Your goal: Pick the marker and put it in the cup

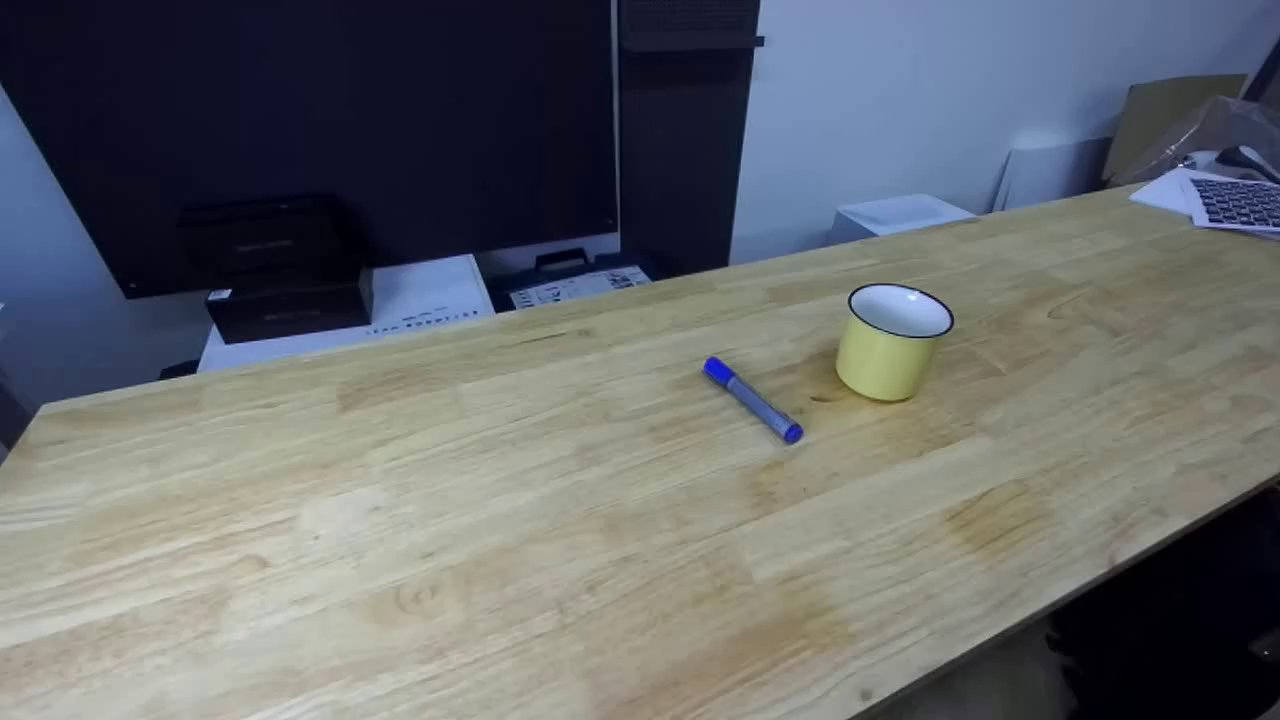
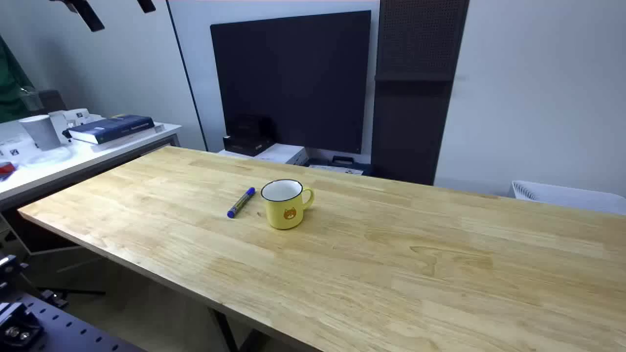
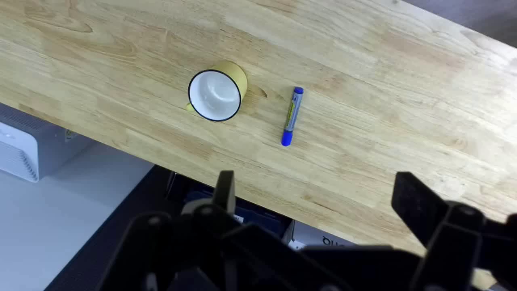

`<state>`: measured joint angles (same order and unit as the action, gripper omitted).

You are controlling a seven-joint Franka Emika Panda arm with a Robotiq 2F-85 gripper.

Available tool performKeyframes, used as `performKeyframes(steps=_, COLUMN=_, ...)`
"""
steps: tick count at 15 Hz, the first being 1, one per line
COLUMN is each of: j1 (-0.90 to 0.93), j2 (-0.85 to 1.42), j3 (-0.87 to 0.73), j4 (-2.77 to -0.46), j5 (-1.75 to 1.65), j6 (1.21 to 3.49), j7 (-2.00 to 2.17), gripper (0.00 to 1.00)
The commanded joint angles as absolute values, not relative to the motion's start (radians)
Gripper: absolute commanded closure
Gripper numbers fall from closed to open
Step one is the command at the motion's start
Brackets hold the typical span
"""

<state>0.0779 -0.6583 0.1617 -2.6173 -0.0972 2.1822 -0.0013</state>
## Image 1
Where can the blue grey marker pen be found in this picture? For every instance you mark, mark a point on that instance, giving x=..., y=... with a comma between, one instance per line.
x=754, y=402

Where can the yellow enamel cup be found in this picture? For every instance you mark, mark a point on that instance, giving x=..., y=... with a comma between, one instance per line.
x=888, y=340

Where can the black case with label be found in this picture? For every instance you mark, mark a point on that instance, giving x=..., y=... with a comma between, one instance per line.
x=560, y=276

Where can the white flat box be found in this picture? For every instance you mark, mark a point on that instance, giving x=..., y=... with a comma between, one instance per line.
x=407, y=299

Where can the large black monitor screen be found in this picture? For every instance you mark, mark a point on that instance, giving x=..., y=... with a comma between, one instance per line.
x=434, y=125

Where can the small white box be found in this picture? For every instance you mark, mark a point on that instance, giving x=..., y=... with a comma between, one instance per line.
x=888, y=218

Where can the dark tall cabinet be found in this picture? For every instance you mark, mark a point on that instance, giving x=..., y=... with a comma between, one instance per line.
x=681, y=125

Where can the black box under monitor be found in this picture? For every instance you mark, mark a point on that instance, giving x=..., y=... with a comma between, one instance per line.
x=279, y=265

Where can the brown cardboard box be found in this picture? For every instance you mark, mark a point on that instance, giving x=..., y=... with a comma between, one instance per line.
x=1165, y=122

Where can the keyboard on papers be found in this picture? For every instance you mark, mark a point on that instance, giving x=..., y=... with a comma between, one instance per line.
x=1228, y=191

